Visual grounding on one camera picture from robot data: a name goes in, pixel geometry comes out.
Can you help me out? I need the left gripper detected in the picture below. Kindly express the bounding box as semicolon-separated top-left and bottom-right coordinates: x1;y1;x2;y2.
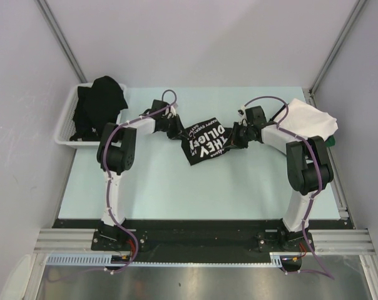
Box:
161;114;190;141

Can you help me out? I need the black t-shirt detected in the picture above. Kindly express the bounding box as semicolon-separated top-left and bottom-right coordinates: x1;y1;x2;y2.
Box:
181;117;232;166

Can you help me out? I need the white plastic laundry basket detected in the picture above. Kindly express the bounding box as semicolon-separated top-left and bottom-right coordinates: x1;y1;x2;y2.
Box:
54;82;127;147

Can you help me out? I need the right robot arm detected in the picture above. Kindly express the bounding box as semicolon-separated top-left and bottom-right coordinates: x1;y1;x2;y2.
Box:
224;106;334;251

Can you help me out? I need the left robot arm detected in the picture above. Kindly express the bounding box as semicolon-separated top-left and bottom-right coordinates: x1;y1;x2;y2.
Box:
96;100;184;250

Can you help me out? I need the white folded t-shirt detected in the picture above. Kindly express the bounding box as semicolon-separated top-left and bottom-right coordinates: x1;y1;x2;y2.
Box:
280;98;338;141

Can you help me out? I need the black clothes pile in basket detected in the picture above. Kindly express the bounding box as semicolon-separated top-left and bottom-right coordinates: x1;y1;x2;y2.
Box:
69;76;128;141

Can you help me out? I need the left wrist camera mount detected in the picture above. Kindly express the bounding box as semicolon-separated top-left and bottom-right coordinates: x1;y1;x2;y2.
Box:
167;105;177;116

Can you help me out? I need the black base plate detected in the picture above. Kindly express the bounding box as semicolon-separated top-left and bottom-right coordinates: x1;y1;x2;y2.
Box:
53;218;317;271

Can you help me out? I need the aluminium frame rail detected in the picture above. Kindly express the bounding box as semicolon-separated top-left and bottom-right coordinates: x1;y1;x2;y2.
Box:
34;227;96;254

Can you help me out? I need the grey slotted cable duct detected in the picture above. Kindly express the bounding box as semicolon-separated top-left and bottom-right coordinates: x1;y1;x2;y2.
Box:
46;252;115;265

